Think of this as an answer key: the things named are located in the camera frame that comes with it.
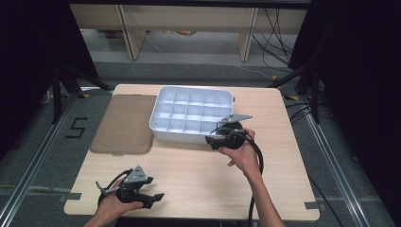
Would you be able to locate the black curtain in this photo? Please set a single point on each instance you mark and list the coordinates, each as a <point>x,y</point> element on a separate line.
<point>362,78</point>
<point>28,63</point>

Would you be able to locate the person's right hand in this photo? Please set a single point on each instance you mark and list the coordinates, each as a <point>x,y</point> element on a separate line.
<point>244,157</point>

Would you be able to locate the black metal stand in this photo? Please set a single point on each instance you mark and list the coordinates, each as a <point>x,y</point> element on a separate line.
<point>315,94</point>
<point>57,94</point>

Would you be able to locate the brown translucent box lid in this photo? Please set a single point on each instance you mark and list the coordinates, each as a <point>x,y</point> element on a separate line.
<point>126,124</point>

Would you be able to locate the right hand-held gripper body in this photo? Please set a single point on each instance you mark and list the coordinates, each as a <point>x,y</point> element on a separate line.
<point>233,138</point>

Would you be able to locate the person's left hand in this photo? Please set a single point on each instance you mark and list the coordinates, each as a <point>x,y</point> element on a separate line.
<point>112,206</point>

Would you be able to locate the aluminium floor rail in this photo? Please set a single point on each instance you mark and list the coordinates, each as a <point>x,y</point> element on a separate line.
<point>34,164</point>
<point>334,170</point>

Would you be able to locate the white compartment storage box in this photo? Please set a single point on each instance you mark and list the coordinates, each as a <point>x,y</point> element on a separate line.
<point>189,112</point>

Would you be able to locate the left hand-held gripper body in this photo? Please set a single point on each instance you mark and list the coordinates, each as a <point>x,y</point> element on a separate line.
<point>135,176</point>

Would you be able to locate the grey tape strip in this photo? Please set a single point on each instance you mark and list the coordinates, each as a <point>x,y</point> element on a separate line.
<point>71,197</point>
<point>312,205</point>

